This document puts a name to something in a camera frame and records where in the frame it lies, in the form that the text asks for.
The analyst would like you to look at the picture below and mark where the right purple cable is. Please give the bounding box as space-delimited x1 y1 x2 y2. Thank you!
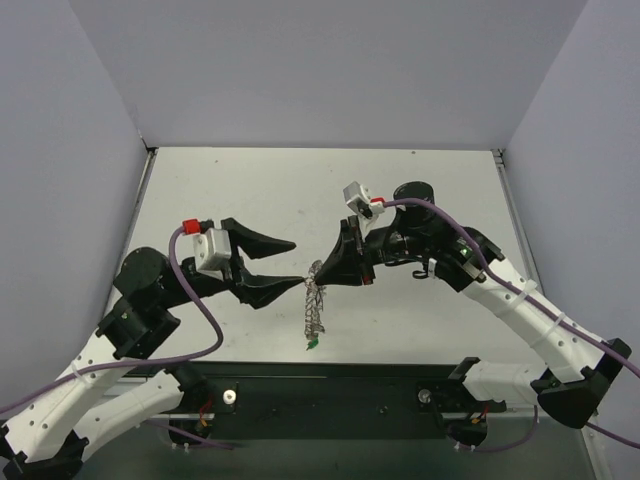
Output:
382 198 640 450

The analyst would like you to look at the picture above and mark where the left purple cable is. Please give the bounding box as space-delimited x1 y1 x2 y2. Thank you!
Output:
0 227 225 416

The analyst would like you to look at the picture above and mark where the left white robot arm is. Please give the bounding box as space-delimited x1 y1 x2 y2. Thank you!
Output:
1 218 304 479

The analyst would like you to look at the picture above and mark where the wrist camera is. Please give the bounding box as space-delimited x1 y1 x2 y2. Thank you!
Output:
182 219 232 280
343 181 385 238

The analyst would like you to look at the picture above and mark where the aluminium frame rail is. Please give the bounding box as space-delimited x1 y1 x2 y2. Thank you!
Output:
492 150 544 294

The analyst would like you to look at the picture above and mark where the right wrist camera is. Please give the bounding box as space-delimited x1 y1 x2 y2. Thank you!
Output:
343 181 385 238

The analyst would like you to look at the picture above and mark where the purple cable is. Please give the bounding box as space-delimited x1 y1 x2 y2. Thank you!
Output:
0 227 225 416
382 198 640 450

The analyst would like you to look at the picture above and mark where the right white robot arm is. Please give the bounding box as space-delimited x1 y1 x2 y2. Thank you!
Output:
315 181 639 429

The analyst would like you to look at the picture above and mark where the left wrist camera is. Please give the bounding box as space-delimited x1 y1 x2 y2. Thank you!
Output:
182 219 232 280

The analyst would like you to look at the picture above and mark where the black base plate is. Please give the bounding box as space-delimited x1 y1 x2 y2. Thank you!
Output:
169 362 507 446

